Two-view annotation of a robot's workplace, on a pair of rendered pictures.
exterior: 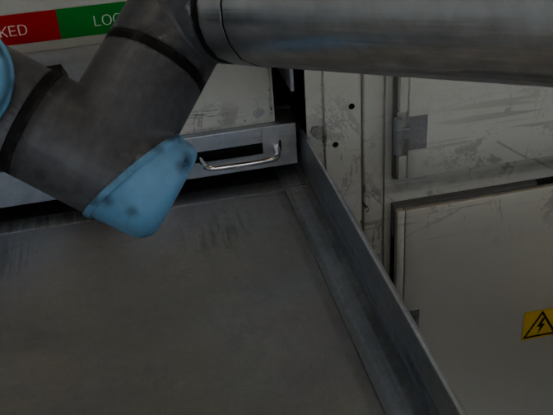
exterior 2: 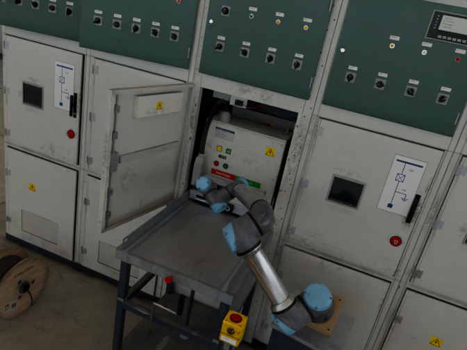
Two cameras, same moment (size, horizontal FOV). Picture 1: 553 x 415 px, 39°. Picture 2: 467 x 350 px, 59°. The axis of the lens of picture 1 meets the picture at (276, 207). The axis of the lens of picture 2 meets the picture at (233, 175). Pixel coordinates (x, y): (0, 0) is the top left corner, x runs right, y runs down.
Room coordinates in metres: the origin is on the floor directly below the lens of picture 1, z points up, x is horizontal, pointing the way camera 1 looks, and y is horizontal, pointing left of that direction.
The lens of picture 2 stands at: (-1.17, -0.76, 2.02)
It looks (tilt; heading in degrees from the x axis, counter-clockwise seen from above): 22 degrees down; 26
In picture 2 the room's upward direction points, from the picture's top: 12 degrees clockwise
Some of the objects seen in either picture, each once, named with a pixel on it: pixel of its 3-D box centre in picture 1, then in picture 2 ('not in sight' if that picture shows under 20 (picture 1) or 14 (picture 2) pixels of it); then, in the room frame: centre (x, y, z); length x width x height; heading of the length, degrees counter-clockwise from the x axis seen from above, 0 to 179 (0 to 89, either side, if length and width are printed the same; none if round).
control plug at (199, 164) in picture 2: not in sight; (199, 170); (0.78, 0.43, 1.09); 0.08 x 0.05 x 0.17; 10
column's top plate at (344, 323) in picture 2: not in sight; (314, 322); (0.47, -0.52, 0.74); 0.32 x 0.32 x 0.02; 2
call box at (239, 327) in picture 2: not in sight; (233, 328); (0.06, -0.29, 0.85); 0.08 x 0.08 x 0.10; 10
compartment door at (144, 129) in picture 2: not in sight; (146, 153); (0.49, 0.59, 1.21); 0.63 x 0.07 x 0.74; 179
